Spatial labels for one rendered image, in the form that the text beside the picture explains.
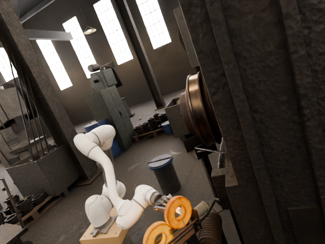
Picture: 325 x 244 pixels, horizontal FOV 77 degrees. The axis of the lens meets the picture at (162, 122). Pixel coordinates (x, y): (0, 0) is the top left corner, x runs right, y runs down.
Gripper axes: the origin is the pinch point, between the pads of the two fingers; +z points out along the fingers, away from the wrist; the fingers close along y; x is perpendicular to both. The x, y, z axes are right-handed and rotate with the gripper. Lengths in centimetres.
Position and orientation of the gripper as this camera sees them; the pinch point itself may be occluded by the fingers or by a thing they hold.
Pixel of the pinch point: (176, 209)
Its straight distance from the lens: 112.3
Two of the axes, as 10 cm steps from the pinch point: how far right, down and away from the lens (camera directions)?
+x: -3.8, -9.0, -1.9
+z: 5.5, -0.5, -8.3
